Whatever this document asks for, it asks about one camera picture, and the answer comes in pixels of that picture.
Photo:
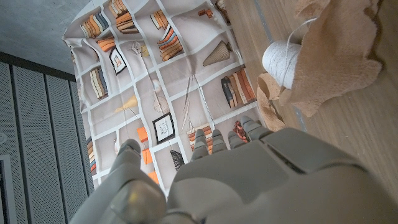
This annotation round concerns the white twine spool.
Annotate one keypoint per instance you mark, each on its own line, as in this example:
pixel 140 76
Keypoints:
pixel 278 62

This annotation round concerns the printed bookshelf backdrop cloth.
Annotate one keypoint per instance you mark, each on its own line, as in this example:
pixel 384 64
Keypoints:
pixel 174 77

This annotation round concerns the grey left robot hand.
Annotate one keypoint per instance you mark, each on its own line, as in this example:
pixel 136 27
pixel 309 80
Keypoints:
pixel 248 180

